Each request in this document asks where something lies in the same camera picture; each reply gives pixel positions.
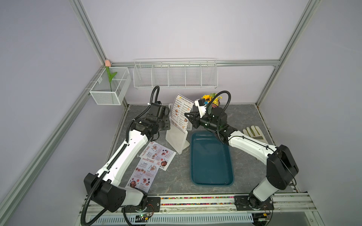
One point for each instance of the white menu holder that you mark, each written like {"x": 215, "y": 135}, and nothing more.
{"x": 178, "y": 118}
{"x": 177, "y": 139}

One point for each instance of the teal plastic tray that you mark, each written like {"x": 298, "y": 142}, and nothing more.
{"x": 210, "y": 161}

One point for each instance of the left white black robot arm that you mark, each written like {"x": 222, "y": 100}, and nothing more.
{"x": 103, "y": 189}

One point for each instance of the white wire wall shelf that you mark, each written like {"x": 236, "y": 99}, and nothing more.
{"x": 175, "y": 73}

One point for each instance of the beige work glove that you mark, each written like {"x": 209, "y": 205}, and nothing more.
{"x": 255, "y": 133}

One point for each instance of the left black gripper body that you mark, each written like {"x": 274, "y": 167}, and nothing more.
{"x": 164, "y": 124}

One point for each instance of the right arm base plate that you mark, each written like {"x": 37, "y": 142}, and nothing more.
{"x": 248, "y": 203}

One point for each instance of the red special menu sheet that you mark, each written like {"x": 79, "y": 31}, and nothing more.
{"x": 160, "y": 154}

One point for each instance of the pink artificial tulip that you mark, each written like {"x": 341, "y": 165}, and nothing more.
{"x": 109, "y": 73}

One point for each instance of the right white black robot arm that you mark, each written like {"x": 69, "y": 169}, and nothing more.
{"x": 281, "y": 167}

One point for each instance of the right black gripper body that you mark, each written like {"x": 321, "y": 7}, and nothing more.
{"x": 206, "y": 122}

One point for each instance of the white mesh wall basket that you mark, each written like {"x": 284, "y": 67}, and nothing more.
{"x": 100, "y": 90}

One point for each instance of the sunflower bouquet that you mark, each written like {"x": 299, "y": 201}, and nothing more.
{"x": 208, "y": 98}

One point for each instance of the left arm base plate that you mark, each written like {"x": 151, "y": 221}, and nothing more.
{"x": 151, "y": 204}

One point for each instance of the yellow food menu sheet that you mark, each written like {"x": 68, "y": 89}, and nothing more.
{"x": 183, "y": 100}

